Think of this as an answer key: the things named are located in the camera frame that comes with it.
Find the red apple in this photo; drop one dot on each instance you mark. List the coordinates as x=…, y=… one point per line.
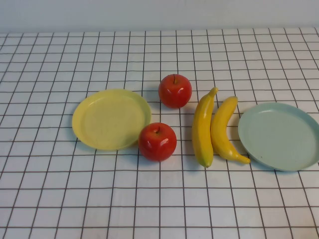
x=157, y=144
x=175, y=93

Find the curved yellow banana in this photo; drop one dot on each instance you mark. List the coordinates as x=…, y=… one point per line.
x=221, y=132

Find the long straight yellow banana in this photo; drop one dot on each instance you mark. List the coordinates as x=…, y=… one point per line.
x=202, y=129

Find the yellow plastic plate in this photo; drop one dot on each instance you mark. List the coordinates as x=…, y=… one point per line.
x=109, y=122

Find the pale green plastic plate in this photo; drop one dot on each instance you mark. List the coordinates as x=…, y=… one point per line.
x=279, y=139

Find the white grid-pattern tablecloth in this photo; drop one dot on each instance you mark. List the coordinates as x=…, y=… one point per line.
x=159, y=204

